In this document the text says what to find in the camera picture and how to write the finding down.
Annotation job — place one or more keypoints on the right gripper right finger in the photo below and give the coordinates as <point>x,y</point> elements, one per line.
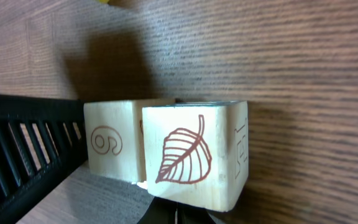
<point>188,214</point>

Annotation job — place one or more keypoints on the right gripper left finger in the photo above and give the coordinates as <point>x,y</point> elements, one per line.
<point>160,211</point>

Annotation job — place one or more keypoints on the wooden block red pattern top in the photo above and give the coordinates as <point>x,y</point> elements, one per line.
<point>197,153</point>

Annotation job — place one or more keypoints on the wooden block red U side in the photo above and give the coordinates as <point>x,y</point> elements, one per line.
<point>114,138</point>

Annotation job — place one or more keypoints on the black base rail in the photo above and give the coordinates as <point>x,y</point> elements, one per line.
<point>42,141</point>

